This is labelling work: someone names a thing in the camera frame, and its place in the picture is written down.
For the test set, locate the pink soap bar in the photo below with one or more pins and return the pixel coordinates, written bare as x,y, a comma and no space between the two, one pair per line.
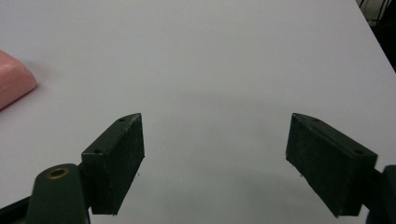
14,81

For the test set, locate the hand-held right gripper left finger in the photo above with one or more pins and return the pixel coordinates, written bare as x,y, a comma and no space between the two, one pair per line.
112,161

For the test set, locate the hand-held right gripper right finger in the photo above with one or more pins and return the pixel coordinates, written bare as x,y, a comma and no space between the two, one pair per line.
330,161

